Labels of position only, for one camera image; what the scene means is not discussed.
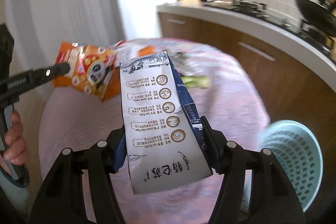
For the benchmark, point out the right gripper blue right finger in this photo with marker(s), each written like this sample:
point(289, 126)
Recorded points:
point(214, 145)

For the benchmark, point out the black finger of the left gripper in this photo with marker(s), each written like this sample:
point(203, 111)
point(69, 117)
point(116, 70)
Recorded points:
point(28, 80)

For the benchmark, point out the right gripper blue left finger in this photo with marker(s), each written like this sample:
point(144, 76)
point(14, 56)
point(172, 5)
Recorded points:
point(116, 154)

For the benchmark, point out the white blue milk carton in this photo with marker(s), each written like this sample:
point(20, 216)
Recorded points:
point(164, 139)

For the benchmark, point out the orange panda snack bag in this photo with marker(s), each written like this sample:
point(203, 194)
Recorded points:
point(93, 70)

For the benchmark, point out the wooden kitchen cabinet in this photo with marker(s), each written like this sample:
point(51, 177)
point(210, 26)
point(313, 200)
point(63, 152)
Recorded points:
point(294, 79)

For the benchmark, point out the person's left hand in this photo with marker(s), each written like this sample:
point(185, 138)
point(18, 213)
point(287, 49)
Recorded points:
point(17, 152)

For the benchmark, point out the light blue plastic basket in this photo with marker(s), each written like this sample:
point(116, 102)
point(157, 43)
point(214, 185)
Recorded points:
point(299, 153)

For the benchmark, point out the black gas stove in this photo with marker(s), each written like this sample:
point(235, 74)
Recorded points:
point(304, 30)

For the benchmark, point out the black wok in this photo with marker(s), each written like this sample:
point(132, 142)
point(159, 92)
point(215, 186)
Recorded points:
point(319, 14)

